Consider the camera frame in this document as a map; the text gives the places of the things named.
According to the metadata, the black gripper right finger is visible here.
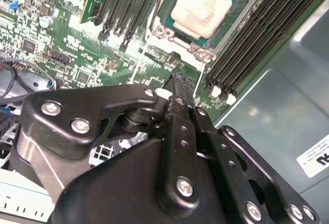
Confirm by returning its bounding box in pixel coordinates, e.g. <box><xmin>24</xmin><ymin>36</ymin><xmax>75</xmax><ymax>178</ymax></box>
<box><xmin>185</xmin><ymin>79</ymin><xmax>321</xmax><ymax>224</ymax></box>

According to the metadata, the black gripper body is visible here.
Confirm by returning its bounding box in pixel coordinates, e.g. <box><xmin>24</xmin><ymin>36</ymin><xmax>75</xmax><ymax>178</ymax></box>
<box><xmin>50</xmin><ymin>138</ymin><xmax>246</xmax><ymax>224</ymax></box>

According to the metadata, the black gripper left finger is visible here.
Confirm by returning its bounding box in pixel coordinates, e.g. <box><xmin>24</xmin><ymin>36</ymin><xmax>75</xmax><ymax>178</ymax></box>
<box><xmin>11</xmin><ymin>71</ymin><xmax>203</xmax><ymax>217</ymax></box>

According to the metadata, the wire locking lever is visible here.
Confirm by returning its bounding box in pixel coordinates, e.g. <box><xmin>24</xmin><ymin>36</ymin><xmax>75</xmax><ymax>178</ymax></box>
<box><xmin>147</xmin><ymin>0</ymin><xmax>170</xmax><ymax>42</ymax></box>

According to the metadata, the silver square CPU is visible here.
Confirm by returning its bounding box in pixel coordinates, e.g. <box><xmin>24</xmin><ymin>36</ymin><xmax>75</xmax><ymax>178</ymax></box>
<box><xmin>164</xmin><ymin>0</ymin><xmax>249</xmax><ymax>41</ymax></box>

